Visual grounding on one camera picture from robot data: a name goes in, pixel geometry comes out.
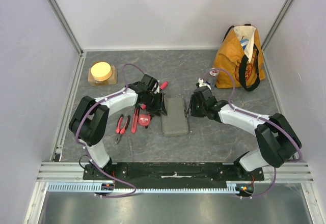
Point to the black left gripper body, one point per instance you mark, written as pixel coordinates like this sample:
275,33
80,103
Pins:
151,103

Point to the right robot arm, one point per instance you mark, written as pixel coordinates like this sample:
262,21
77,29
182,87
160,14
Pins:
277,141

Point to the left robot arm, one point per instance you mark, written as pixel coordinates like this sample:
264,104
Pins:
88,123

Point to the pink utility knife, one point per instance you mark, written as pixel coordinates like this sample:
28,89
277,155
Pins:
135,119

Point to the yellow round sponge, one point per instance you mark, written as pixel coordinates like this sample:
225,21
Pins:
101,71

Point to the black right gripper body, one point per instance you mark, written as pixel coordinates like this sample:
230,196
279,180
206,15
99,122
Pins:
194,105

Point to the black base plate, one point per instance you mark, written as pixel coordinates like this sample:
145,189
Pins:
143,172

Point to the yellow tote bag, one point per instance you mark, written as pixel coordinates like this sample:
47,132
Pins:
241,56

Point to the grey plastic tool case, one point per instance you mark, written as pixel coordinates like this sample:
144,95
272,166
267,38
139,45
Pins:
175,123

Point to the energy drink can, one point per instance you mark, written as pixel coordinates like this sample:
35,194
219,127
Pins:
211,78

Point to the pink handled screwdriver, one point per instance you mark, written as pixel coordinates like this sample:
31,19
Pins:
162,86

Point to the pink tape measure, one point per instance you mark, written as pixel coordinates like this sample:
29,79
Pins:
144,120

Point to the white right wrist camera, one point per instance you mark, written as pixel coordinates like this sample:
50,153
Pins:
202,83

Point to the pink handled pliers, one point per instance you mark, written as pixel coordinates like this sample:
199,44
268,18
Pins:
121,129

